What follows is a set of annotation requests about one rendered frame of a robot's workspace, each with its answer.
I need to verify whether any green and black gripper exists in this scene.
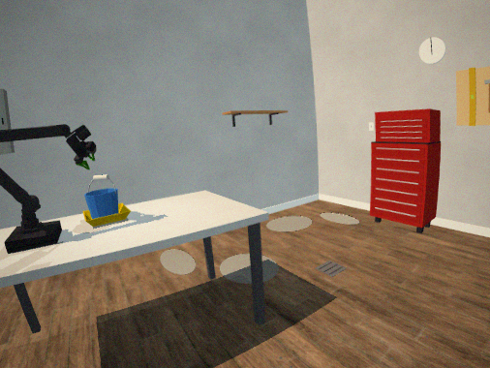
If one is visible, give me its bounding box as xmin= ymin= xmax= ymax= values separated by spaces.
xmin=74 ymin=152 xmax=95 ymax=169

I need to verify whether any yellow paint tray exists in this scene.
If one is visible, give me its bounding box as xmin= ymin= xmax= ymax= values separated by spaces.
xmin=83 ymin=203 xmax=131 ymax=227

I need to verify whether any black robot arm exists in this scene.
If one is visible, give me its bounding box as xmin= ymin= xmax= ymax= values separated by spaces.
xmin=0 ymin=124 xmax=96 ymax=234

